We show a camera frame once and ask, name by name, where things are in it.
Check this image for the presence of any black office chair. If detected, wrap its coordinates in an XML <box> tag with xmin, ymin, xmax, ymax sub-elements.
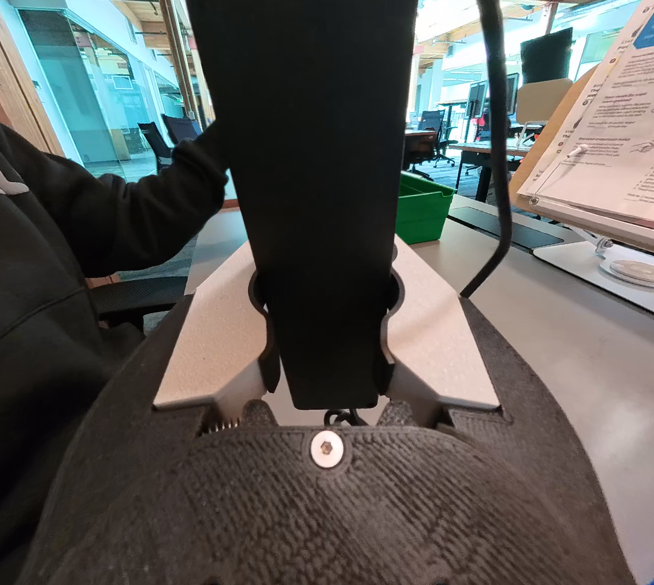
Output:
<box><xmin>89</xmin><ymin>276</ymin><xmax>191</xmax><ymax>335</ymax></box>
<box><xmin>162</xmin><ymin>115</ymin><xmax>202</xmax><ymax>146</ymax></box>
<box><xmin>138</xmin><ymin>122</ymin><xmax>174</xmax><ymax>172</ymax></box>
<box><xmin>409</xmin><ymin>110</ymin><xmax>458</xmax><ymax>179</ymax></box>

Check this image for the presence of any printed instruction sheet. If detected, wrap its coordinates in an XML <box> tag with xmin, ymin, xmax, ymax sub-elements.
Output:
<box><xmin>526</xmin><ymin>0</ymin><xmax>654</xmax><ymax>223</ymax></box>

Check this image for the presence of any dark grey USB hub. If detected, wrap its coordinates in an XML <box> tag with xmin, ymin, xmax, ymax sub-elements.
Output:
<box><xmin>185</xmin><ymin>0</ymin><xmax>422</xmax><ymax>411</ymax></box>

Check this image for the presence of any black monitor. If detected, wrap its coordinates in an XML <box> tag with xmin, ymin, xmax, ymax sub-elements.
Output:
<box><xmin>467</xmin><ymin>81</ymin><xmax>492</xmax><ymax>118</ymax></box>

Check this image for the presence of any black USB hub cable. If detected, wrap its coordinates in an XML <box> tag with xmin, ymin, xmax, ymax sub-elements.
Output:
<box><xmin>262</xmin><ymin>0</ymin><xmax>513</xmax><ymax>298</ymax></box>

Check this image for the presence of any green plastic bin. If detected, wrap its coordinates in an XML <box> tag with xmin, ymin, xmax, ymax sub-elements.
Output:
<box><xmin>396</xmin><ymin>171</ymin><xmax>457</xmax><ymax>246</ymax></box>

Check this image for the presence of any black partition panel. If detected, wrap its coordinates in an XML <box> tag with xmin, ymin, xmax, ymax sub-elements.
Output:
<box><xmin>520</xmin><ymin>28</ymin><xmax>574</xmax><ymax>85</ymax></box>

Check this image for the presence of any black desk cable hatch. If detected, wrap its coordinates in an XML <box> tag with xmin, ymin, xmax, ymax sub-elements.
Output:
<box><xmin>449</xmin><ymin>207</ymin><xmax>565</xmax><ymax>251</ymax></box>

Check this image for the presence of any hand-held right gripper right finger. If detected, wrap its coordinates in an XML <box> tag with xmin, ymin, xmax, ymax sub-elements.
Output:
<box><xmin>374</xmin><ymin>236</ymin><xmax>501</xmax><ymax>426</ymax></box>

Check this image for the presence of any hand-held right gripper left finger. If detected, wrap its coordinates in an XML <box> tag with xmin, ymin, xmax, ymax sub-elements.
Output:
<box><xmin>152</xmin><ymin>236</ymin><xmax>283</xmax><ymax>425</ymax></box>

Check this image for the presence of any person's left forearm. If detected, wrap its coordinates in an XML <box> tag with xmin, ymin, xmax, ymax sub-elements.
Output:
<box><xmin>82</xmin><ymin>122</ymin><xmax>230</xmax><ymax>279</ymax></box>

